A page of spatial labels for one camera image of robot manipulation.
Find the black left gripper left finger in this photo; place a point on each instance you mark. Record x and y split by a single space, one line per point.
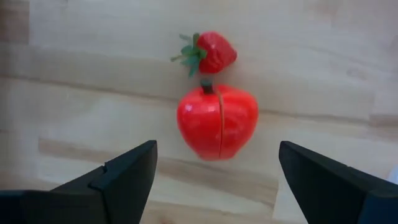
93 199

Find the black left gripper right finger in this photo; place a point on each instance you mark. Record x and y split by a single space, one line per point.
335 196

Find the red toy apple with stem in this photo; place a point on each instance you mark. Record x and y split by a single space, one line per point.
214 124

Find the red toy strawberry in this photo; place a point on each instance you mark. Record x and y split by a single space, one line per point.
216 53

